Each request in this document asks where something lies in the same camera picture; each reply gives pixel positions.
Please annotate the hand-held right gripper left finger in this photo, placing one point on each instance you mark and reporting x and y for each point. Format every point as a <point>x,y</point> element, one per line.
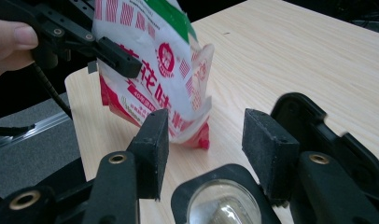
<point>147,155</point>

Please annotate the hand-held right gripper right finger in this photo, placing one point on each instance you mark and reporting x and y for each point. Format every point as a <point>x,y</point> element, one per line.
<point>271,155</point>

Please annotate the pink and white plastic bag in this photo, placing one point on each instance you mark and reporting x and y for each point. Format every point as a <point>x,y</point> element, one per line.
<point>153,40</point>

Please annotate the aluminium floor rail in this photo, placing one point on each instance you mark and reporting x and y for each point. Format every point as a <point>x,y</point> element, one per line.
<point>52,122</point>

